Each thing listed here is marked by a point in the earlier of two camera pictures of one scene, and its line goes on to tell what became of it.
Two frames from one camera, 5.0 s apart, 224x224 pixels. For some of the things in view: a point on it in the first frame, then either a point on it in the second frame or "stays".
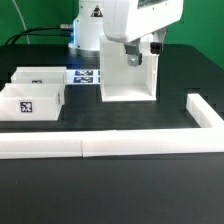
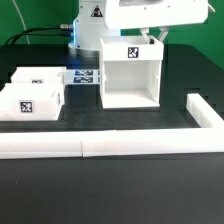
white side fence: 202,113 stays
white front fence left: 41,145 stays
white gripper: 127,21 -> 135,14
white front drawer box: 31,101 stays
